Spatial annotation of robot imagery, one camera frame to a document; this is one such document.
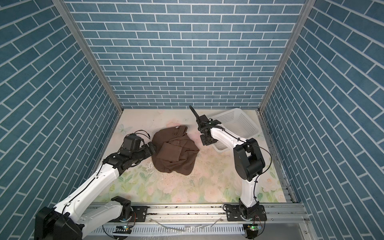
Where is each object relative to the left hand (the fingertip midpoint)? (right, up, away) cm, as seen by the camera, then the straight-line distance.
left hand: (152, 149), depth 82 cm
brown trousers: (+11, -2, +4) cm, 12 cm away
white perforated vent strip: (+15, -36, -12) cm, 41 cm away
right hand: (+32, +5, +12) cm, 35 cm away
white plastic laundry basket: (+53, +15, +27) cm, 62 cm away
